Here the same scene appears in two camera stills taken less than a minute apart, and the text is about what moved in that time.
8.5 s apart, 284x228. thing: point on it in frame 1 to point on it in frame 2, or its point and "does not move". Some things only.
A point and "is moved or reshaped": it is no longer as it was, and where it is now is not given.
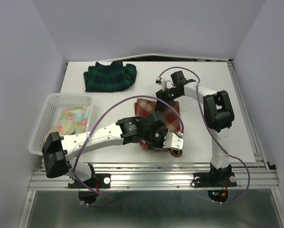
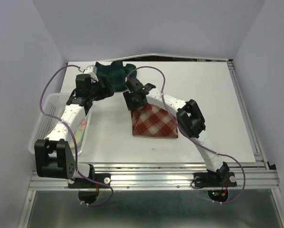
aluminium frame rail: (163, 176) does not move
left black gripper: (163, 132) to (104, 92)
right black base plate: (204, 179) does not move
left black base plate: (101, 181) does not move
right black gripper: (161, 95) to (130, 104)
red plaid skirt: (144, 107) is moved or reshaped
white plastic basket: (48, 118) does not move
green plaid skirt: (113, 77) does not move
